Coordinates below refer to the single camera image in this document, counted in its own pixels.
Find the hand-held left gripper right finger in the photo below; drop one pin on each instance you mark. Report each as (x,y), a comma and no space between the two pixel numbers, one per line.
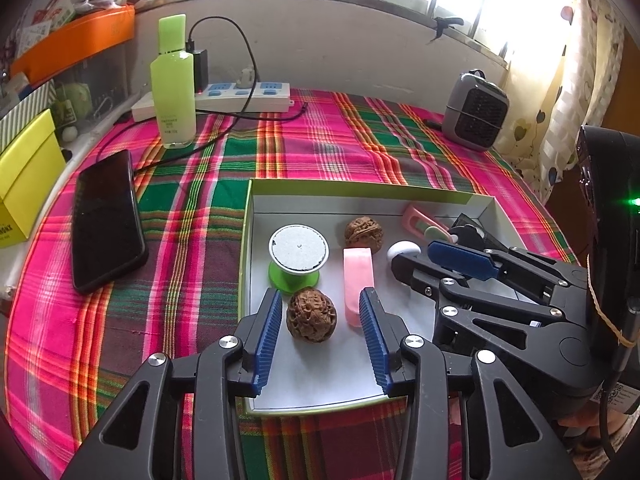
(375,340)

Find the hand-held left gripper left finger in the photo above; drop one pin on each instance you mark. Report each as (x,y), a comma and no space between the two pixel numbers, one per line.
(265,335)

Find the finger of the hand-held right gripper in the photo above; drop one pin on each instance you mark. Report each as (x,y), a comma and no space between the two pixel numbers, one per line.
(420,275)
(460,260)

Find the white bulb light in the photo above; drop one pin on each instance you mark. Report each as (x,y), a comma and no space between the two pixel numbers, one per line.
(404,249)

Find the black round holder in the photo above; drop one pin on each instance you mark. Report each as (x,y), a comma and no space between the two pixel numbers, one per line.
(467,230)

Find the brown carved walnut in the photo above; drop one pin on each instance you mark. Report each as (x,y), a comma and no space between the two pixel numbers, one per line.
(311,314)
(364,232)

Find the pink and green clip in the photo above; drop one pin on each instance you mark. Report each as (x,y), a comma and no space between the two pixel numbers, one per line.
(417,217)

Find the green and white cardboard box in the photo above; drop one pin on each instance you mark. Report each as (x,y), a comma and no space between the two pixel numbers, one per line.
(320,360)

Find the pink oblong case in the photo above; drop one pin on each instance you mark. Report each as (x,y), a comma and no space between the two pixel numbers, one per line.
(357,280)

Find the white and green spool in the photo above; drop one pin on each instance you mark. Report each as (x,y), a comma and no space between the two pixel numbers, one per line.
(298,247)

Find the plaid tablecloth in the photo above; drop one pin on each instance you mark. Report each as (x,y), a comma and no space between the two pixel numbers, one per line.
(350,145)

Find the grey space heater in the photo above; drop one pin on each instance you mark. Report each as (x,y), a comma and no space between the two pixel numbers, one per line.
(475,110)

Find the heart print curtain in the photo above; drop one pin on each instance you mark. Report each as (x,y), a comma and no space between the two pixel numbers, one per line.
(565,85)

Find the black smartphone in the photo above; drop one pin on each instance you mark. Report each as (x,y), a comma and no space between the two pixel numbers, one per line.
(107,220)

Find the white power strip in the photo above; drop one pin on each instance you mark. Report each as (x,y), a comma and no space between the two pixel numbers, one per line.
(270,95)

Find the black window clip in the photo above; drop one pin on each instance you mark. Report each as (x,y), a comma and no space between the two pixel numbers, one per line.
(445,24)

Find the light green bottle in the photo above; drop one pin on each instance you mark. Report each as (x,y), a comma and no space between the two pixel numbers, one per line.
(172,95)

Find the small white plug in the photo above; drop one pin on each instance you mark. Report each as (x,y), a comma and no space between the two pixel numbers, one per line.
(245,77)

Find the black charger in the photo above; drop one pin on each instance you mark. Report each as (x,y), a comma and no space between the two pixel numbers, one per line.
(201,70)

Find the small white ball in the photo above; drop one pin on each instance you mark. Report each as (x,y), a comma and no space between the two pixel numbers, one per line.
(70,133)

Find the yellow green box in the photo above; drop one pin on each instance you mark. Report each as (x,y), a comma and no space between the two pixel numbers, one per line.
(25,185)

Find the green round object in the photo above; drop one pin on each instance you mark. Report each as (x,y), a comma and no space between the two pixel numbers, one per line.
(72,105)

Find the striped gift box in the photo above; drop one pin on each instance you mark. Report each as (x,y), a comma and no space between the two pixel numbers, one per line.
(25,110)

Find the clear bin with orange lid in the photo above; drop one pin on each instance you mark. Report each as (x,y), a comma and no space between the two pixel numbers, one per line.
(75,40)

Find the printed cards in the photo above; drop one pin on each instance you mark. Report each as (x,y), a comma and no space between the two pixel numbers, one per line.
(45,15)

